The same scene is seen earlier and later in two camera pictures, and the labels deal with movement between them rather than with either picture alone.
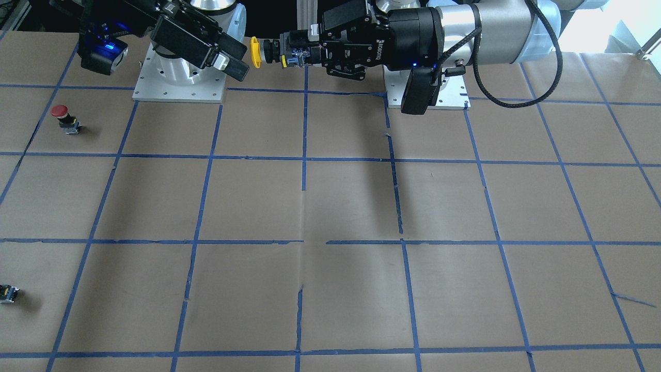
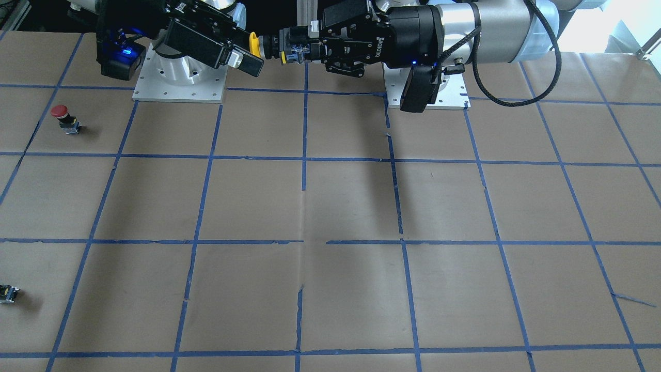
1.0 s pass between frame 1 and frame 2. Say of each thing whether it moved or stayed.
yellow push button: moved
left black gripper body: stayed
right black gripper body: stayed
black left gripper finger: stayed
